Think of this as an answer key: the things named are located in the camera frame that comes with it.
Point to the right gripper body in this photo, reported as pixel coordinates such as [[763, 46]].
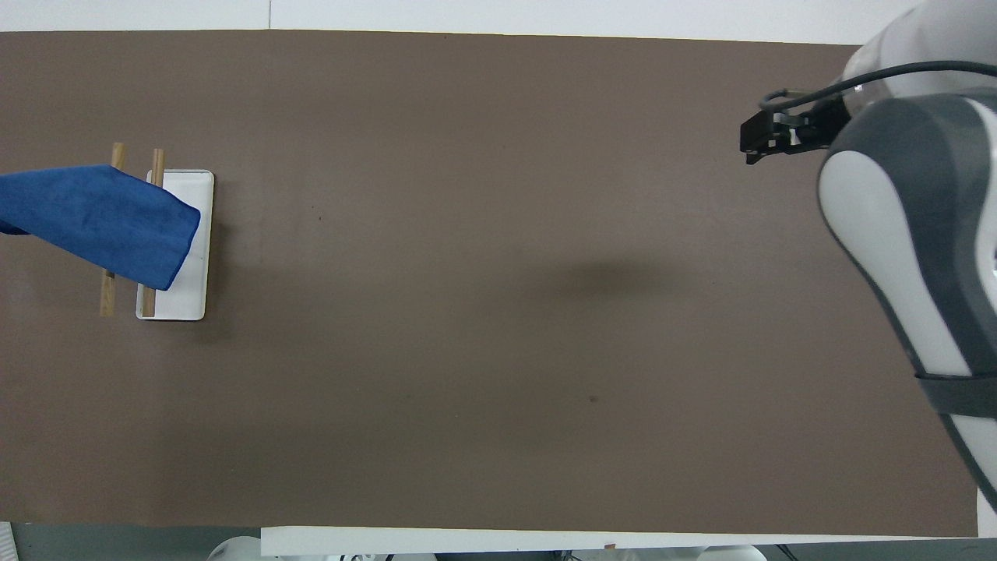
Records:
[[827, 121]]

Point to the blue towel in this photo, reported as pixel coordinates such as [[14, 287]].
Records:
[[101, 218]]

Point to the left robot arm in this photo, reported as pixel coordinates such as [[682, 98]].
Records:
[[234, 550]]

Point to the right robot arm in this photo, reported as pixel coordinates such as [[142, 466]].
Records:
[[935, 202]]

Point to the wooden towel rack white base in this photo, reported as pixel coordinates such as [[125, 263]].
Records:
[[196, 241]]

